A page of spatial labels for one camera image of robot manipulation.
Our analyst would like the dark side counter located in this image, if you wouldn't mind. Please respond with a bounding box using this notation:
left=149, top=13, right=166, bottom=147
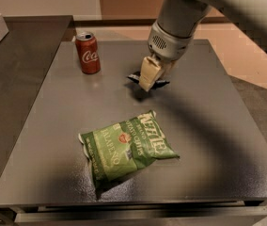
left=0, top=15, right=74, bottom=177

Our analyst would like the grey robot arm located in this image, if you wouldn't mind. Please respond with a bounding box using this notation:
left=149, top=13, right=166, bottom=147
left=138, top=0, right=267, bottom=91

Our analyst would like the red coca-cola can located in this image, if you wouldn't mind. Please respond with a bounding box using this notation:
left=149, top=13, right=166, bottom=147
left=75, top=31, right=101, bottom=74

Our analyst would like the blue rxbar blueberry wrapper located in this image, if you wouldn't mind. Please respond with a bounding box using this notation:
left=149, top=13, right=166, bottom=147
left=128, top=72, right=169, bottom=89

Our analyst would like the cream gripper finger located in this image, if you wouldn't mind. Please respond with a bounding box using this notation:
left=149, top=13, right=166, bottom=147
left=160, top=61, right=176, bottom=79
left=139, top=56, right=165, bottom=91

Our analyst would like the green jalapeno chip bag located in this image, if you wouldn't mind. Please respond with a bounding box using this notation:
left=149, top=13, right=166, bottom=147
left=78, top=110, right=180, bottom=188

